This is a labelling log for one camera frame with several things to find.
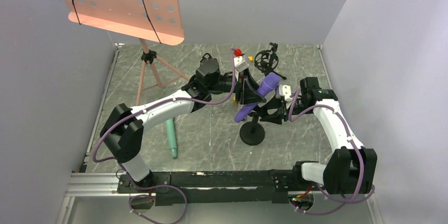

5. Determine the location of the purple microphone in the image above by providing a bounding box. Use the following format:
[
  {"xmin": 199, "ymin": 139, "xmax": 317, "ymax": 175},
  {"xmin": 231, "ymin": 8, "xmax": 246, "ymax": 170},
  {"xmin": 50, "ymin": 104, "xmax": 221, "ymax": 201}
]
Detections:
[{"xmin": 234, "ymin": 72, "xmax": 281, "ymax": 124}]

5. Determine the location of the black round-base clamp stand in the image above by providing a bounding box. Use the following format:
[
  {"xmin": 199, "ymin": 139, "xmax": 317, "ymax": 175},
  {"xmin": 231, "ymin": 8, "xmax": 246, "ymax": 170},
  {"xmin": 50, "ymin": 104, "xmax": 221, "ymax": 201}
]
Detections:
[{"xmin": 239, "ymin": 106, "xmax": 276, "ymax": 146}]

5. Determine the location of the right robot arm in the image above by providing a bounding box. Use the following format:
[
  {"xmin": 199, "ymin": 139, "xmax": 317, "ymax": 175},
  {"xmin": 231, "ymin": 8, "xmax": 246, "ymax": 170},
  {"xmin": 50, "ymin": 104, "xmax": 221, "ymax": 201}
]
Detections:
[{"xmin": 258, "ymin": 73, "xmax": 377, "ymax": 203}]

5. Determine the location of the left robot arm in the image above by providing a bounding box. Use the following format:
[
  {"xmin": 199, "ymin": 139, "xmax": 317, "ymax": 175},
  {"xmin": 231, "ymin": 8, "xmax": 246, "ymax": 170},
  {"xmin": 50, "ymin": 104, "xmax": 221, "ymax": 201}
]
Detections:
[{"xmin": 100, "ymin": 53, "xmax": 270, "ymax": 185}]

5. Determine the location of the pink perforated music stand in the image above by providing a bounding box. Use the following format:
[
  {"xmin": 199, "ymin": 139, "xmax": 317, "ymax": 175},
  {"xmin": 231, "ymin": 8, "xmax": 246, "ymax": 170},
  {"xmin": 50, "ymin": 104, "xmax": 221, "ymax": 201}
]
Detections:
[{"xmin": 65, "ymin": 0, "xmax": 185, "ymax": 53}]

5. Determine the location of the mint green microphone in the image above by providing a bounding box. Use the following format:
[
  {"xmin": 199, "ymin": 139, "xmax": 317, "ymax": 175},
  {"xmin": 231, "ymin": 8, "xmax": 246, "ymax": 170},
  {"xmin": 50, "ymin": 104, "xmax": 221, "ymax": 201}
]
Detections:
[{"xmin": 165, "ymin": 118, "xmax": 178, "ymax": 159}]

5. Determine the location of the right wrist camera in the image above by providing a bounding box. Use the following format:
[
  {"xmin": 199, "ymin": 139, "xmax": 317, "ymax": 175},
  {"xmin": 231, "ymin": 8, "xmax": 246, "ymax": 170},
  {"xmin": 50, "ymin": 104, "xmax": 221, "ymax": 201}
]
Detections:
[{"xmin": 275, "ymin": 85, "xmax": 292, "ymax": 102}]

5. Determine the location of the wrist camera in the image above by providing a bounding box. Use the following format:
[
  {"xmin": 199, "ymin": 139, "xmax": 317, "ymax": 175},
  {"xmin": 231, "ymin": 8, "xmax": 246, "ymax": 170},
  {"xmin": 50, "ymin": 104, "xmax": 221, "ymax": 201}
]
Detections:
[
  {"xmin": 231, "ymin": 48, "xmax": 250, "ymax": 73},
  {"xmin": 275, "ymin": 85, "xmax": 292, "ymax": 102}
]

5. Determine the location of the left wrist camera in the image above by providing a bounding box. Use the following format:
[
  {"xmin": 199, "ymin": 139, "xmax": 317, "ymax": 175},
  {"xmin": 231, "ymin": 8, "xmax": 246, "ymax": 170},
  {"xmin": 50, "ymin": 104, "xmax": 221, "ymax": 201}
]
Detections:
[{"xmin": 231, "ymin": 48, "xmax": 250, "ymax": 73}]

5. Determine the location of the black shock mount tripod stand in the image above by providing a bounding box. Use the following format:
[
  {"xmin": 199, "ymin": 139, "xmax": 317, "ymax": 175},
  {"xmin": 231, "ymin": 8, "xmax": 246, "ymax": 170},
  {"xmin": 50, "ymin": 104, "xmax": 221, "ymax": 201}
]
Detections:
[{"xmin": 254, "ymin": 42, "xmax": 287, "ymax": 80}]

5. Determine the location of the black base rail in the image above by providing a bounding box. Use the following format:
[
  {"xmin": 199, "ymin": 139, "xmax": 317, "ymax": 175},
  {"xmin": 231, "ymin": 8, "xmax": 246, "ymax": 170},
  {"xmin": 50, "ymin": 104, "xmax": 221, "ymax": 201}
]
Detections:
[{"xmin": 117, "ymin": 169, "xmax": 312, "ymax": 206}]

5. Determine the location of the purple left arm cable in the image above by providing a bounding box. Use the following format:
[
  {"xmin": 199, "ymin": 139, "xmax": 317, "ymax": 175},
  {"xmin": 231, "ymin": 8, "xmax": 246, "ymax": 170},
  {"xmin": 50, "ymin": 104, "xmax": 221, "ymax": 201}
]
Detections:
[{"xmin": 91, "ymin": 49, "xmax": 239, "ymax": 224}]

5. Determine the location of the aluminium table frame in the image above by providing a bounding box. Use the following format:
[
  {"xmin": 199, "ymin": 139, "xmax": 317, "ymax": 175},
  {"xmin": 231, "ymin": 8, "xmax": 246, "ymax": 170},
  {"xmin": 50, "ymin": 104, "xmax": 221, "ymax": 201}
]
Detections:
[{"xmin": 56, "ymin": 43, "xmax": 123, "ymax": 223}]

